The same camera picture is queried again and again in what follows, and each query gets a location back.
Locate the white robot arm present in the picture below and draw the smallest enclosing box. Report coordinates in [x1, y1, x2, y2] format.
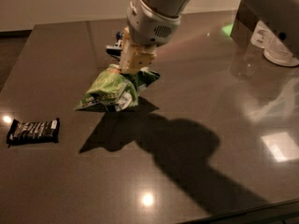
[120, 0, 299, 74]

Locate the black rxbar chocolate bar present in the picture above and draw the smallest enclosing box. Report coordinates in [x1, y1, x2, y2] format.
[7, 119, 60, 146]

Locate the blue chip bag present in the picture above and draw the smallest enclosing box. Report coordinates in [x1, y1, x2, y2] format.
[106, 32, 123, 61]

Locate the black shelf cabinet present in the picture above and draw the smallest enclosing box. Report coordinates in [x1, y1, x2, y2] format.
[231, 1, 259, 47]

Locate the green jalapeno chip bag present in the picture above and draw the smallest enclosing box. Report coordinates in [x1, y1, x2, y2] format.
[75, 64, 160, 112]

